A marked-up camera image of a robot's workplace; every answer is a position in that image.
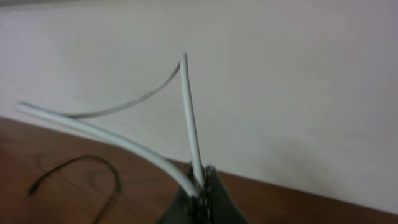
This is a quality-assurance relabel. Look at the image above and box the white USB cable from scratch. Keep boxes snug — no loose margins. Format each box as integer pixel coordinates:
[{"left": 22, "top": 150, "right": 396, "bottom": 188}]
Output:
[{"left": 15, "top": 52, "right": 206, "bottom": 198}]

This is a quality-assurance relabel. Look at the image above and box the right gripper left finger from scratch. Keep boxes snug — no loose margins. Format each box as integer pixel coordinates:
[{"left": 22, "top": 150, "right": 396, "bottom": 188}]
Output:
[{"left": 155, "top": 161, "right": 200, "bottom": 224}]

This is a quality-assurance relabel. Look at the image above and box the thin black cable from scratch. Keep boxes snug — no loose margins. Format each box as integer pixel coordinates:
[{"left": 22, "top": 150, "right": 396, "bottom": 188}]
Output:
[{"left": 27, "top": 154, "right": 122, "bottom": 224}]

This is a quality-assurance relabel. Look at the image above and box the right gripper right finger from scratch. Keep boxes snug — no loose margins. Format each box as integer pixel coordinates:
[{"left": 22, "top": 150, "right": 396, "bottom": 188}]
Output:
[{"left": 205, "top": 165, "right": 249, "bottom": 224}]

